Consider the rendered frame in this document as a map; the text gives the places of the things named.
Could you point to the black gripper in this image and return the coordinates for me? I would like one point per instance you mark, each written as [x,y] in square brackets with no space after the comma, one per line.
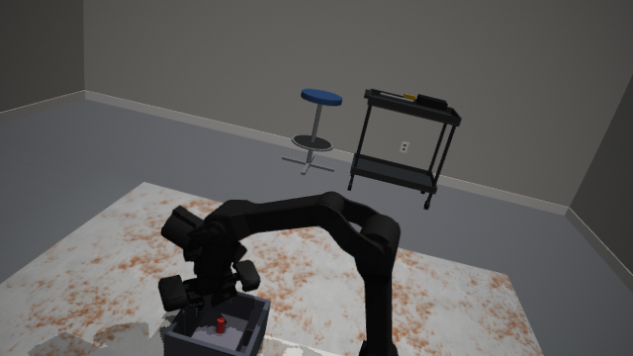
[175,294]

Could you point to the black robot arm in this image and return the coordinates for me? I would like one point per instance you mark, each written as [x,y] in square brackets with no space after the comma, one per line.
[217,238]

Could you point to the dark red peg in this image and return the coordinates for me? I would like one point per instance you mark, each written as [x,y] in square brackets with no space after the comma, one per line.
[220,325]

